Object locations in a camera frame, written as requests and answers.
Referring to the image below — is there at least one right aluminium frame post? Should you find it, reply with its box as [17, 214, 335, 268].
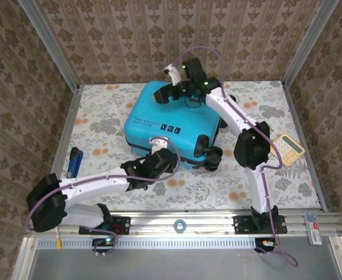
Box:
[281, 0, 340, 89]

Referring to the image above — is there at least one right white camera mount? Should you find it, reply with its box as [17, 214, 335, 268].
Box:
[163, 65, 184, 87]

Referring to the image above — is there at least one left green-lit circuit board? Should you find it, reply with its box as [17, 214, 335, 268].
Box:
[92, 237, 117, 253]

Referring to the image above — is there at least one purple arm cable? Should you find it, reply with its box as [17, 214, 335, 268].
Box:
[26, 136, 182, 259]
[170, 46, 299, 268]

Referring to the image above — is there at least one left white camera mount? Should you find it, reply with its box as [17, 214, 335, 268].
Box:
[149, 136, 170, 153]

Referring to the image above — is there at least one slotted grey cable duct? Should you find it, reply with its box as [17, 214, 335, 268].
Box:
[36, 237, 258, 250]

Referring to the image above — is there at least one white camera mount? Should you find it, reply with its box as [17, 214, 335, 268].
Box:
[149, 136, 170, 153]
[163, 65, 184, 87]

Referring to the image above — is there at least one yellow calculator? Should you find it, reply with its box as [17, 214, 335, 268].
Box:
[268, 134, 306, 167]

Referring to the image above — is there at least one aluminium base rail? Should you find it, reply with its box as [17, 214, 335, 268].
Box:
[25, 212, 342, 237]

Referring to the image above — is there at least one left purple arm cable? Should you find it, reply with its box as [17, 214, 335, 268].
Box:
[26, 136, 182, 259]

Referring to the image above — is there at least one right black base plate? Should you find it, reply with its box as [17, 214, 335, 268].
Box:
[233, 215, 288, 235]

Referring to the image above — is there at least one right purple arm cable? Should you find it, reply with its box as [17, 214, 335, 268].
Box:
[170, 46, 299, 268]

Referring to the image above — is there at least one left aluminium frame post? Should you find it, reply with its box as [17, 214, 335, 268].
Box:
[17, 0, 80, 91]

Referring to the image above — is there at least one thin stick with yellow tip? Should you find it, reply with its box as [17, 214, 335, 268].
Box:
[54, 227, 62, 251]

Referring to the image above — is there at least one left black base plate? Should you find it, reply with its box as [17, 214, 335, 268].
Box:
[78, 216, 131, 236]

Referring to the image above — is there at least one blue tape roll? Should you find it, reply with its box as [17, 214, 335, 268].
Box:
[173, 219, 187, 234]

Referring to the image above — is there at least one blue stapler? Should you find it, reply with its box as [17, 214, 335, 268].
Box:
[66, 146, 84, 179]

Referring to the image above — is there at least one right circuit board with connector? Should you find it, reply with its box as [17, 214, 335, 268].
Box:
[254, 237, 278, 253]

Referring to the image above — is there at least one blue hard-shell suitcase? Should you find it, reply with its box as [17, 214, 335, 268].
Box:
[123, 80, 238, 172]

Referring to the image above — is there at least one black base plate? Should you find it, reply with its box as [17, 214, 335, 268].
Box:
[233, 215, 288, 235]
[78, 216, 131, 236]

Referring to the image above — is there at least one aluminium frame post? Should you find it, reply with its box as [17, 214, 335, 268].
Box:
[17, 0, 80, 91]
[281, 0, 340, 89]

